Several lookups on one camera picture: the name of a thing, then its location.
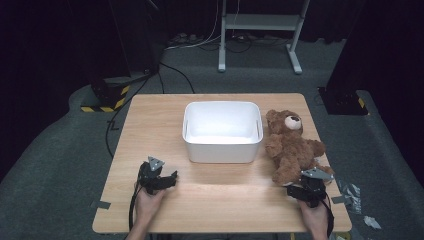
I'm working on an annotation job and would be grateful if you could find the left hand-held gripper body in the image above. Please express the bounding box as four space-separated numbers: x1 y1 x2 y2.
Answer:
137 155 167 196

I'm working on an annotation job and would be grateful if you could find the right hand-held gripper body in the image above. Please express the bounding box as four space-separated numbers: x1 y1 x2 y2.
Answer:
293 167 335 208

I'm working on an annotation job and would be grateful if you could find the brown teddy bear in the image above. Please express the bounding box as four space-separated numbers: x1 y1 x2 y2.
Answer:
264 109 335 187

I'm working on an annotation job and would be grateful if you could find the white plastic bin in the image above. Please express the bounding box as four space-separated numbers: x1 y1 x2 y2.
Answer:
181 100 264 164

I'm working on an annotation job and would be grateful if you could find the person's left hand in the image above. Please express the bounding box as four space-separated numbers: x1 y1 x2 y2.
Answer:
134 185 168 228

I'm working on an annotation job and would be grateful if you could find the person's right hand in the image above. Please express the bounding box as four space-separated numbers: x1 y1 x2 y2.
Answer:
297 197 331 235

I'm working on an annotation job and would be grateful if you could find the crumpled clear plastic wrap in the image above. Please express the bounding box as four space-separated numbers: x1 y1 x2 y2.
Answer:
337 179 363 215

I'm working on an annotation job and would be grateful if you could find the crumpled white scrap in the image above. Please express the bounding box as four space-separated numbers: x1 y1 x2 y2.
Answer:
363 215 382 231

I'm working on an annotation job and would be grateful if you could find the black base with striped edge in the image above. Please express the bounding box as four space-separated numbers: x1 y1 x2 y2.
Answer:
80 77 132 113

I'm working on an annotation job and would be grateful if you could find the black base with yellow mark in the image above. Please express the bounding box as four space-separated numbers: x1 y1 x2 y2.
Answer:
317 86 370 117

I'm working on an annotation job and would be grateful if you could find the power strip with plugs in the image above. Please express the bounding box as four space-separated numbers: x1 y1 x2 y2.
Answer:
168 32 203 47

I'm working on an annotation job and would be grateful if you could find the white metal stand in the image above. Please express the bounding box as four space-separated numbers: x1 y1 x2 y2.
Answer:
217 0 311 75

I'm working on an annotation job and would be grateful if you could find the right hand-held gripper black cable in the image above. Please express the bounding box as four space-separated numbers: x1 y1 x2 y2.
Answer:
321 193 336 238

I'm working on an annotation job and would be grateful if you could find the hand-held gripper black cable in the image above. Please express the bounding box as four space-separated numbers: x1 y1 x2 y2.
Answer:
128 181 143 232
321 193 336 238

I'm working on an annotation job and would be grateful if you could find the left hand-held gripper black cable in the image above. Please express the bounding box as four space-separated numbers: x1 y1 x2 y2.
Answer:
128 181 143 232

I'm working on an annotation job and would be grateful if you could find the black floor cable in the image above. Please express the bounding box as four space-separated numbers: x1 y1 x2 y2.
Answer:
105 61 196 158

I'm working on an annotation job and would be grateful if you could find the white floor cable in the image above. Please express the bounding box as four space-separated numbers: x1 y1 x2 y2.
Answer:
164 0 241 51

